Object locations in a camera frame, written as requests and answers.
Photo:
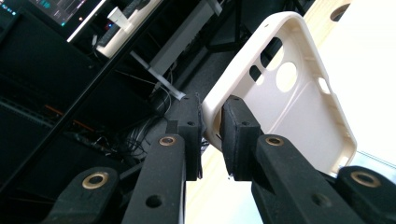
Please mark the computer monitor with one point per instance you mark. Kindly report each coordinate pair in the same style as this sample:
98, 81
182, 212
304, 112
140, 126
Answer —
62, 12

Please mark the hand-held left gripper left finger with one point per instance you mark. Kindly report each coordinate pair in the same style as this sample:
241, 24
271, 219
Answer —
191, 140

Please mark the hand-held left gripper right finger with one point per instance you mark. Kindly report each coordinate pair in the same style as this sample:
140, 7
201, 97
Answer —
239, 146

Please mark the white desk shelf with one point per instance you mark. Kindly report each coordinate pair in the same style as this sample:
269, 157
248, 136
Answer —
115, 46

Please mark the white desk beam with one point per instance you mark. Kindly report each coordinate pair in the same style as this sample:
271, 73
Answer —
180, 40

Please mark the beige phone case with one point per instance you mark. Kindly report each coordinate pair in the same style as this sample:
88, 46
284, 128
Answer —
295, 118

